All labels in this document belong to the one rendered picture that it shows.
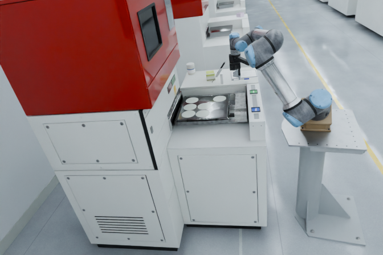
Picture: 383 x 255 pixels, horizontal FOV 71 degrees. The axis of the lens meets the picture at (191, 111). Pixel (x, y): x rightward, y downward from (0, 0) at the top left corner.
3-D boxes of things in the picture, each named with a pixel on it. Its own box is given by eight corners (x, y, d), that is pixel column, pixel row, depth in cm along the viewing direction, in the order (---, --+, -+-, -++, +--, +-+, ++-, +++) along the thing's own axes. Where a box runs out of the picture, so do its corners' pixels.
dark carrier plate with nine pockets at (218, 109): (177, 120, 190) (177, 119, 189) (185, 97, 219) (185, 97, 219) (227, 118, 183) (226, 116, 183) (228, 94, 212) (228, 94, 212)
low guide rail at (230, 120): (178, 125, 197) (177, 122, 196) (178, 124, 199) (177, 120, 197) (247, 122, 187) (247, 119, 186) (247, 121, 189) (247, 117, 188)
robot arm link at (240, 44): (249, 36, 180) (243, 32, 190) (235, 45, 182) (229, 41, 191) (254, 45, 184) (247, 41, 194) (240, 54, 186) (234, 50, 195)
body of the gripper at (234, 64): (229, 67, 212) (228, 52, 206) (241, 66, 210) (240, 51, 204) (229, 71, 206) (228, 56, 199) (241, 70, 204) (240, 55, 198)
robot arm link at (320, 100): (334, 106, 156) (338, 99, 143) (314, 119, 157) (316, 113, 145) (320, 90, 160) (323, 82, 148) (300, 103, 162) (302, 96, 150)
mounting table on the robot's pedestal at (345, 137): (349, 125, 190) (352, 109, 184) (363, 168, 154) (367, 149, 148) (281, 122, 205) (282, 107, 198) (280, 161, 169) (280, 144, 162)
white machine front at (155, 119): (154, 169, 158) (138, 110, 139) (179, 103, 228) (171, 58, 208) (159, 169, 157) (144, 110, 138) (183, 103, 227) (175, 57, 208)
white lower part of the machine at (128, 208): (93, 250, 211) (52, 171, 171) (129, 176, 281) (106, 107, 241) (181, 255, 197) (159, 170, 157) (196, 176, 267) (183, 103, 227)
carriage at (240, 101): (235, 122, 185) (235, 118, 183) (235, 97, 216) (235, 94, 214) (247, 122, 183) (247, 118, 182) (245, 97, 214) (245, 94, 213)
